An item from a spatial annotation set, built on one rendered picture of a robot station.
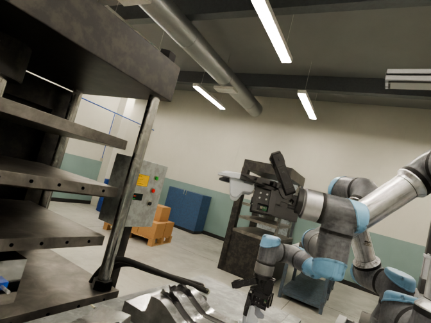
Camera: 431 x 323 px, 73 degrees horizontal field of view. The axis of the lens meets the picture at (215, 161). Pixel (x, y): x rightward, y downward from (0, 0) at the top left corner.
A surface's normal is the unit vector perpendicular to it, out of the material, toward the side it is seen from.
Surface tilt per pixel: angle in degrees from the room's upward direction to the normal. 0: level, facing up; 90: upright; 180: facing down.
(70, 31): 90
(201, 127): 90
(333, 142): 90
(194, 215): 90
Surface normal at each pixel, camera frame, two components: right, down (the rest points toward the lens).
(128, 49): 0.84, 0.18
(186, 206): -0.44, -0.19
